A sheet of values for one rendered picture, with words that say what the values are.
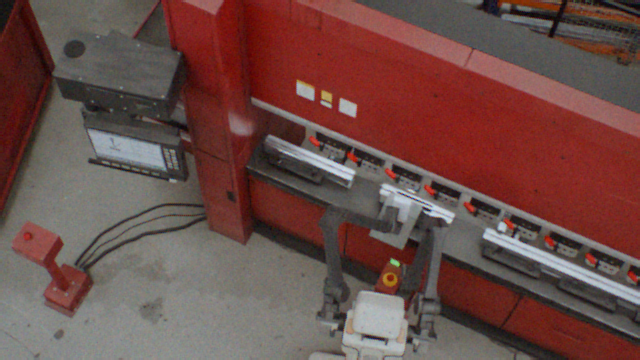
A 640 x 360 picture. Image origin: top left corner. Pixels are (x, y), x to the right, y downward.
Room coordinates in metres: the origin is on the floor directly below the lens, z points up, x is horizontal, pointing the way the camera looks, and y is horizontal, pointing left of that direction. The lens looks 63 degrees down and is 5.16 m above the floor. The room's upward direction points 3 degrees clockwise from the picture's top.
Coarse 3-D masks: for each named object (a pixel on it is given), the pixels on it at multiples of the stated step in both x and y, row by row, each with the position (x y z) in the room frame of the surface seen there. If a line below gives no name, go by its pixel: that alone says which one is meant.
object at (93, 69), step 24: (72, 48) 2.20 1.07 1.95; (96, 48) 2.21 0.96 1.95; (120, 48) 2.21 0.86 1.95; (144, 48) 2.22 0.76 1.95; (72, 72) 2.08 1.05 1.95; (96, 72) 2.09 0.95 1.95; (120, 72) 2.09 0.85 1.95; (144, 72) 2.10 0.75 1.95; (168, 72) 2.10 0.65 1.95; (72, 96) 2.06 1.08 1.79; (96, 96) 2.03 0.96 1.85; (120, 96) 2.01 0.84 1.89; (144, 96) 1.99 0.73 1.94; (168, 96) 2.01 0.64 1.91; (168, 120) 1.98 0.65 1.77
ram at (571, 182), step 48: (288, 48) 2.26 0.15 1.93; (336, 48) 2.18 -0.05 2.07; (288, 96) 2.26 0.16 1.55; (336, 96) 2.17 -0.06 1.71; (384, 96) 2.08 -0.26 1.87; (432, 96) 2.01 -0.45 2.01; (384, 144) 2.07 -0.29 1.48; (432, 144) 1.99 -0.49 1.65; (480, 144) 1.91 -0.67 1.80; (528, 144) 1.84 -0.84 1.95; (576, 144) 1.77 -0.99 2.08; (480, 192) 1.88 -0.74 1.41; (528, 192) 1.81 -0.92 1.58; (576, 192) 1.74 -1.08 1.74; (624, 192) 1.67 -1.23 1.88; (576, 240) 1.69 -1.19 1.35; (624, 240) 1.63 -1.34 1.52
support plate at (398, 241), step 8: (392, 200) 2.02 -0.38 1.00; (384, 208) 1.97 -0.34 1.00; (416, 208) 1.98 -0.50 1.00; (416, 216) 1.94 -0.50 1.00; (408, 224) 1.89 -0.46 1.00; (376, 232) 1.84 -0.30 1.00; (400, 232) 1.85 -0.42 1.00; (408, 232) 1.85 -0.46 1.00; (384, 240) 1.80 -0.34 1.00; (392, 240) 1.80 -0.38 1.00; (400, 240) 1.80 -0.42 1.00; (400, 248) 1.76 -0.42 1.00
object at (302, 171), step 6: (276, 156) 2.29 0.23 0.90; (270, 162) 2.26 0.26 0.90; (276, 162) 2.26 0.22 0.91; (282, 162) 2.26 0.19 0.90; (288, 162) 2.26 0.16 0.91; (282, 168) 2.23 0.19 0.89; (288, 168) 2.22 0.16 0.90; (294, 168) 2.22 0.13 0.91; (300, 168) 2.23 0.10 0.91; (306, 168) 2.23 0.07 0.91; (294, 174) 2.20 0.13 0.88; (300, 174) 2.19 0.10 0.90; (306, 174) 2.19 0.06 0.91; (318, 174) 2.20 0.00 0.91; (312, 180) 2.16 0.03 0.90; (318, 180) 2.16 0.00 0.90
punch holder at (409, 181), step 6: (396, 168) 2.04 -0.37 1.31; (402, 168) 2.03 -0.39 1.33; (396, 174) 2.04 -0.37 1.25; (402, 174) 2.02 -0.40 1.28; (408, 174) 2.01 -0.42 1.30; (414, 174) 2.00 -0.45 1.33; (402, 180) 2.03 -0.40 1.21; (408, 180) 2.01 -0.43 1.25; (414, 180) 2.00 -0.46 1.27; (420, 180) 1.99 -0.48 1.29; (408, 186) 2.01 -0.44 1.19; (414, 186) 1.99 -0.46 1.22
